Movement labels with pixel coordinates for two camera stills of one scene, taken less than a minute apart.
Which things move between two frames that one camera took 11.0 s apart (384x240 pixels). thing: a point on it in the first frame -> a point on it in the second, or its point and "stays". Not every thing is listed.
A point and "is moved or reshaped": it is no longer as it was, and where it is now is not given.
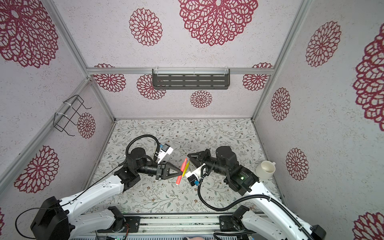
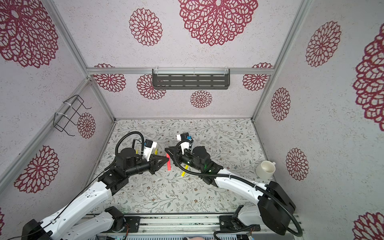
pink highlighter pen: [179, 178] is moved or reshaped
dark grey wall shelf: [212, 78] stays
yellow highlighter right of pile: [186, 168] stays
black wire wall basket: [61, 121] stays
